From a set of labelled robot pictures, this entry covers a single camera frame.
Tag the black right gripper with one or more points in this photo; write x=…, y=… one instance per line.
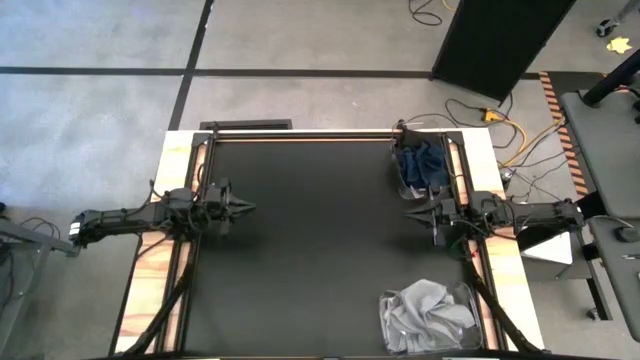
x=450, y=212

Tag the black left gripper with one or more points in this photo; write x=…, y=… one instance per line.
x=217, y=205

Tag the navy blue towel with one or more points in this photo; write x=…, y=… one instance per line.
x=422, y=167

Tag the black towel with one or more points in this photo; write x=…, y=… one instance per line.
x=420, y=137

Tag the white waffle towel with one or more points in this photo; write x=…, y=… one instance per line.
x=430, y=300

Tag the white plain towel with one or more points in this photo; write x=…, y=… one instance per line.
x=415, y=335

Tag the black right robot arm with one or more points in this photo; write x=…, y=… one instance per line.
x=540, y=217

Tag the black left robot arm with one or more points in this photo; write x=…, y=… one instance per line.
x=125, y=220

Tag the clear plastic basket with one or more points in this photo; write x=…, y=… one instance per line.
x=477, y=320
x=407, y=192

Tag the yellow power plug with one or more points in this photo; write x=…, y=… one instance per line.
x=491, y=116

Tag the orange black striped strip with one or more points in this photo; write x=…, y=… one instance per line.
x=569, y=150

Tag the black partition panel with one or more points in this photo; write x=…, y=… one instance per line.
x=500, y=45

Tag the grey desk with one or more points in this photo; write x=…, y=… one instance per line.
x=610, y=150
x=625, y=290

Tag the black computer mouse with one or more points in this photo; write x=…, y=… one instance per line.
x=627, y=235

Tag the black pole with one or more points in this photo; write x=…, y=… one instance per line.
x=612, y=80

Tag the yellow star paper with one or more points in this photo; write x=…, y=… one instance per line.
x=620, y=45

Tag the black caster wheel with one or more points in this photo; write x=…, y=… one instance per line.
x=606, y=27

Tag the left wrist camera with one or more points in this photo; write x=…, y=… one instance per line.
x=181, y=198

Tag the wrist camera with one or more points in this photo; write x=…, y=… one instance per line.
x=181, y=198
x=485, y=202

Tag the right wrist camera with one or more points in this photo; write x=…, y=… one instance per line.
x=485, y=202

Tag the grey desk frame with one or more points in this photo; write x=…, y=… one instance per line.
x=30, y=239

